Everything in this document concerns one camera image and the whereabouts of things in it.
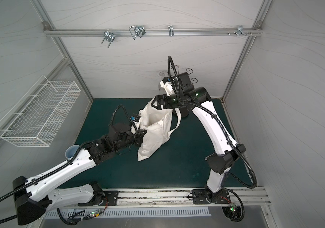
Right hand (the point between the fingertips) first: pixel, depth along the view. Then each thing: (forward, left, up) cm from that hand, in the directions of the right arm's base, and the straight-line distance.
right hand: (157, 103), depth 69 cm
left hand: (-10, +5, -10) cm, 16 cm away
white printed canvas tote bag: (-8, -1, -6) cm, 10 cm away
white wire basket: (-10, +59, -3) cm, 60 cm away
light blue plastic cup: (-15, +54, -29) cm, 63 cm away
